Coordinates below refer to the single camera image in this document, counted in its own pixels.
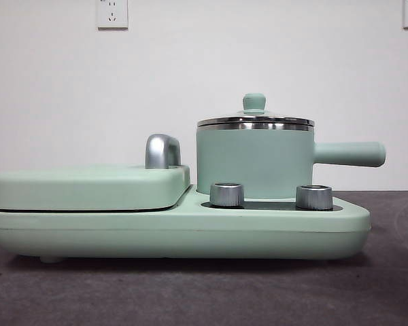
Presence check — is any glass lid with green knob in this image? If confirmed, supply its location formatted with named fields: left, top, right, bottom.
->
left=195, top=93, right=316, bottom=128

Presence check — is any silver control knob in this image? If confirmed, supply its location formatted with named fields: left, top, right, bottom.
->
left=209, top=182, right=245, bottom=208
left=294, top=185, right=335, bottom=210

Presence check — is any green breakfast machine base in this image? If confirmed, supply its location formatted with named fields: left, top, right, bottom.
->
left=0, top=183, right=372, bottom=264

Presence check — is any silver griddle cover handle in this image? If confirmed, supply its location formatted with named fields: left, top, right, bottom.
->
left=145, top=133, right=183, bottom=170

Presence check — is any green pot with handle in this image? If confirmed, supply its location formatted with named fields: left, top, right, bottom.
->
left=196, top=123, right=386, bottom=200

